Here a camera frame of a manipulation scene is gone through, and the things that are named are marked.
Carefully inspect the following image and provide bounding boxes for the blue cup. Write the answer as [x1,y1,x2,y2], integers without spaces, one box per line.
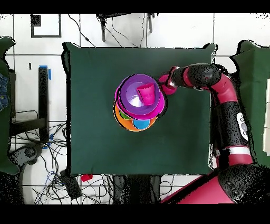
[133,118,151,130]

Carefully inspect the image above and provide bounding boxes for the black square frame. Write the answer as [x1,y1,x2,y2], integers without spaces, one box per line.
[31,14,62,39]

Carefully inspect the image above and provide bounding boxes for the small red object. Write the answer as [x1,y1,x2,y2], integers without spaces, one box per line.
[80,173,94,182]

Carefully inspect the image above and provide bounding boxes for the blue tape strip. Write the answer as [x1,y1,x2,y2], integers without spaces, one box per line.
[39,64,52,81]

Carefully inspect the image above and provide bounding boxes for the black power strip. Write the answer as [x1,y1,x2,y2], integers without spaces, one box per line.
[59,170,82,201]

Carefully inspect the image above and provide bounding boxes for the floor cable bundle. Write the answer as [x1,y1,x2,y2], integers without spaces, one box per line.
[10,122,114,204]

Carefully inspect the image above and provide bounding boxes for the black table frame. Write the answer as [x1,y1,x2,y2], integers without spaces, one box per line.
[9,67,50,145]

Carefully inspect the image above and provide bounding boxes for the purple bowl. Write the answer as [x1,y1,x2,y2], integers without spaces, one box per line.
[117,73,162,116]

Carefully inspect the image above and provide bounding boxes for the orange bowl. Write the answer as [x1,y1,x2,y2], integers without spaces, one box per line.
[113,103,158,132]

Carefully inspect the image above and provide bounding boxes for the black chair base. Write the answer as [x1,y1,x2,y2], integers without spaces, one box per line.
[9,143,45,166]

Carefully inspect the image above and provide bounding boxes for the red cup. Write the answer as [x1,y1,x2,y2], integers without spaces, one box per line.
[136,82,157,106]

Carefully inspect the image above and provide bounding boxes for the black floor cable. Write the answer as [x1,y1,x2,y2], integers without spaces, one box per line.
[67,14,97,48]

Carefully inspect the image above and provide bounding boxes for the dark green tablecloth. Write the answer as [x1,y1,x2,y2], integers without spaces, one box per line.
[61,41,218,176]

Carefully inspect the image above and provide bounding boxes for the red bowl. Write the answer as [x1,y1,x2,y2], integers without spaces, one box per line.
[157,73,179,96]

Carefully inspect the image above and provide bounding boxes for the green cloth covered table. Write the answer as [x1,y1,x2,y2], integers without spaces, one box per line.
[229,39,270,167]
[0,36,21,175]

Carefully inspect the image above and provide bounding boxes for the person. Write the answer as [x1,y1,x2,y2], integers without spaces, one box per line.
[0,72,11,112]

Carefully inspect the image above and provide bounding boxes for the green cup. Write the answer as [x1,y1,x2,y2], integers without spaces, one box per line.
[119,110,132,121]

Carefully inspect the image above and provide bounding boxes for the pink bowl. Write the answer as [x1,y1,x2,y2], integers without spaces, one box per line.
[113,83,166,121]

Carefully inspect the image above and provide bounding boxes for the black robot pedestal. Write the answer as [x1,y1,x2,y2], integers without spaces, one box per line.
[111,174,163,204]

